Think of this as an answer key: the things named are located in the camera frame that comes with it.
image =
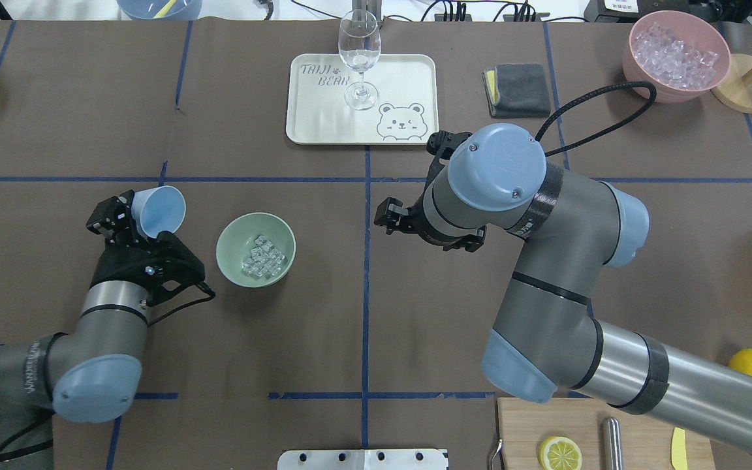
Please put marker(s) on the blue bowl with fork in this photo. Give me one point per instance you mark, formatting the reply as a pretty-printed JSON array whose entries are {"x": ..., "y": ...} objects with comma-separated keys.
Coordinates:
[{"x": 161, "y": 10}]

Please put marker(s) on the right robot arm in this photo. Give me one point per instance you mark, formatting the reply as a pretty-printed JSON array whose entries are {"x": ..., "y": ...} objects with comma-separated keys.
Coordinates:
[{"x": 572, "y": 227}]

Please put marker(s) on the yellow plastic knife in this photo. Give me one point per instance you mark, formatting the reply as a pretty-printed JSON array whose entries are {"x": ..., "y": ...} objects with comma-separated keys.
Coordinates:
[{"x": 678, "y": 449}]

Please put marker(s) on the grey yellow cloth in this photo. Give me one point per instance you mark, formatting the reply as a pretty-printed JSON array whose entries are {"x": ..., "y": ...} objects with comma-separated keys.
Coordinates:
[{"x": 517, "y": 90}]

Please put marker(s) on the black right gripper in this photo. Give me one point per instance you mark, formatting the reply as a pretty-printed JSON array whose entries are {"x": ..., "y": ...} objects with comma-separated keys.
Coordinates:
[{"x": 394, "y": 216}]

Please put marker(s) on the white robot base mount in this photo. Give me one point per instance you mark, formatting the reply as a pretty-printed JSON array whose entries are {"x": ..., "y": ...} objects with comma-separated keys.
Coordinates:
[{"x": 411, "y": 458}]

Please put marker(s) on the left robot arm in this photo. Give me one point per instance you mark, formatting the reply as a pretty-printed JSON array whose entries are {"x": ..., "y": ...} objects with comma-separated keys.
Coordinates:
[{"x": 92, "y": 374}]

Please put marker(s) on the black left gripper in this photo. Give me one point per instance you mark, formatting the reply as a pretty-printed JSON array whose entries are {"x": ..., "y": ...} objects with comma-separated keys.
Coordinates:
[{"x": 117, "y": 262}]

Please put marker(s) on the light blue cup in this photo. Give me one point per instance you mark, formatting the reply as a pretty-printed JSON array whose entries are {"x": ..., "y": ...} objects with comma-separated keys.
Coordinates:
[{"x": 157, "y": 210}]

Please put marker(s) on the clear glass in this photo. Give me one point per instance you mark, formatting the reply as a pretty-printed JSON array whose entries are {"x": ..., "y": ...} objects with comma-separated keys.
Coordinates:
[{"x": 359, "y": 46}]

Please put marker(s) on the steel muddler black cap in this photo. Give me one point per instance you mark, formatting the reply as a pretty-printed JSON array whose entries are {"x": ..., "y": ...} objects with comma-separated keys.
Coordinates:
[{"x": 612, "y": 451}]

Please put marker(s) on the wooden stand with bag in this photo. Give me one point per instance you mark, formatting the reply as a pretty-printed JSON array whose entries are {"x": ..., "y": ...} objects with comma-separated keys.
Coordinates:
[{"x": 751, "y": 78}]

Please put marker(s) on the half lemon slice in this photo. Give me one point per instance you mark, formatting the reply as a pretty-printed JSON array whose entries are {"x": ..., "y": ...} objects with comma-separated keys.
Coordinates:
[{"x": 559, "y": 452}]

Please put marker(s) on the clear ice cubes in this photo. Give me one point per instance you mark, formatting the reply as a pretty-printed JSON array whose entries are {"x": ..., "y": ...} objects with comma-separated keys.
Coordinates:
[{"x": 264, "y": 259}]

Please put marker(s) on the green bowl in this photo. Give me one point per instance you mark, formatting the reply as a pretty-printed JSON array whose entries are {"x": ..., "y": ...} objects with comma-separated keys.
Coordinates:
[{"x": 235, "y": 241}]

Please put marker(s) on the pink bowl with ice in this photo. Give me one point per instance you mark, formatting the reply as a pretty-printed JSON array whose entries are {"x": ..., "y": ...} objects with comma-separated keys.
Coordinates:
[{"x": 682, "y": 55}]

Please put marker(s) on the wooden cutting board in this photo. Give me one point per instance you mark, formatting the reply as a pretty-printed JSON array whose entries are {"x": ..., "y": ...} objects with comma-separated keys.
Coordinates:
[{"x": 645, "y": 442}]

